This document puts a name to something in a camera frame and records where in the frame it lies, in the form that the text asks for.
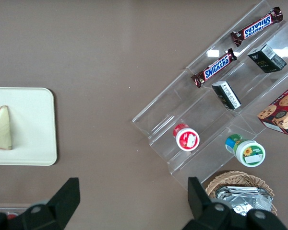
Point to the red chocolate chip cookie box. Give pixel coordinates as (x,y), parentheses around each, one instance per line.
(283,112)

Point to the triangle sandwich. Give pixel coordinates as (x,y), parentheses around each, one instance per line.
(1,129)

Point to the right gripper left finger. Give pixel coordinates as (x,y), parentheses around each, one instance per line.
(55,213)

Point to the light tan wicker basket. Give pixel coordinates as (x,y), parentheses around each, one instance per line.
(235,178)

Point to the Snickers bar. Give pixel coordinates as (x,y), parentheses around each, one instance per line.
(258,26)
(214,68)

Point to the red lidded yogurt cup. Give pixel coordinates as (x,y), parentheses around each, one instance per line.
(187,139)

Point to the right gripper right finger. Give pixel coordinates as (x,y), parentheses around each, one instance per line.
(206,215)

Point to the clear acrylic stepped display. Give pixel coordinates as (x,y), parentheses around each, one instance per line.
(182,103)

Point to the small black box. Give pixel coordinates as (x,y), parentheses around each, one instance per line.
(226,95)
(266,60)

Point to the silver foil packets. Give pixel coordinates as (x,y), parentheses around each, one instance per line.
(242,198)

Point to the green lidded yogurt cup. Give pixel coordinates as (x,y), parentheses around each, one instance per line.
(249,153)

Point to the cream plastic tray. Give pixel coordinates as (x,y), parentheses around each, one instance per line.
(33,124)

